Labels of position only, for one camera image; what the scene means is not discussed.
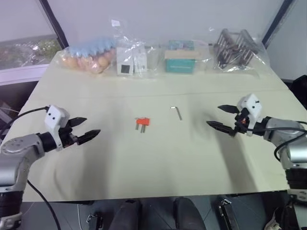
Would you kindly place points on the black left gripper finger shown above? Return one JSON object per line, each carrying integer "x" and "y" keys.
{"x": 90, "y": 135}
{"x": 79, "y": 120}

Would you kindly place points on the light blue egg tray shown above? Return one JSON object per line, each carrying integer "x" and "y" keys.
{"x": 91, "y": 46}

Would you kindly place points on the black metal clamp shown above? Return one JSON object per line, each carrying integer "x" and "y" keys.
{"x": 225, "y": 210}
{"x": 94, "y": 221}

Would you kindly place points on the white box with black square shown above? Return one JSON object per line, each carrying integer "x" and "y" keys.
{"x": 130, "y": 61}

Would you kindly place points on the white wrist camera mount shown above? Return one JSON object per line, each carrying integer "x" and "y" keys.
{"x": 251, "y": 105}
{"x": 54, "y": 116}

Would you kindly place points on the teal patterned packet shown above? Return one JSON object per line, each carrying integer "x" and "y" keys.
{"x": 181, "y": 45}

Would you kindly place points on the red rectangular block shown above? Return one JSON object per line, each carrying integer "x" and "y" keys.
{"x": 143, "y": 121}

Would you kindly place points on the plastic bag of eggs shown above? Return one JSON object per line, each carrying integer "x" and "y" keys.
{"x": 86, "y": 61}

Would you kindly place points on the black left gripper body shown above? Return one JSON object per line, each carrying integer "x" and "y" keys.
{"x": 69, "y": 138}

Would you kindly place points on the clear plastic bag around rack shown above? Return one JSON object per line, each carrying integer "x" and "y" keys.
{"x": 239, "y": 64}

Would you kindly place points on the dark window frame bar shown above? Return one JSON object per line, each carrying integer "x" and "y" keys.
{"x": 279, "y": 20}
{"x": 55, "y": 21}

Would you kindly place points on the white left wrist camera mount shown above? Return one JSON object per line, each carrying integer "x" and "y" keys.
{"x": 54, "y": 116}

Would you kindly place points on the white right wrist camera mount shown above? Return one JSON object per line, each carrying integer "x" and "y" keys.
{"x": 251, "y": 105}

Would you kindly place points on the dark rounded shape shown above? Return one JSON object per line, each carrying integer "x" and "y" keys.
{"x": 188, "y": 214}

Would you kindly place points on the black object beside table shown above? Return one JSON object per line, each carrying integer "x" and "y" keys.
{"x": 299, "y": 89}

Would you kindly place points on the grey metal rack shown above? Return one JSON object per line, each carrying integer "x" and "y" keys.
{"x": 233, "y": 49}

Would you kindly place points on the metal hex key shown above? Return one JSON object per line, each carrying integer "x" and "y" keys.
{"x": 178, "y": 113}

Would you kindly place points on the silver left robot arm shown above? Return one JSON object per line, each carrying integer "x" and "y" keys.
{"x": 16, "y": 153}

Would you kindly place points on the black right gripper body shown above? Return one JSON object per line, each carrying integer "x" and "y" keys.
{"x": 241, "y": 123}

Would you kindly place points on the clear bag with white label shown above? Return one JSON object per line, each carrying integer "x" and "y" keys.
{"x": 129, "y": 40}

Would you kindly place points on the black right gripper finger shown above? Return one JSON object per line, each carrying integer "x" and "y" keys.
{"x": 219, "y": 126}
{"x": 227, "y": 108}

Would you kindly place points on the teal cardboard box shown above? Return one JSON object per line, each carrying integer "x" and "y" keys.
{"x": 180, "y": 62}

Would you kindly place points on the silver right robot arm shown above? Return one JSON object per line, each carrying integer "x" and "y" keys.
{"x": 291, "y": 143}

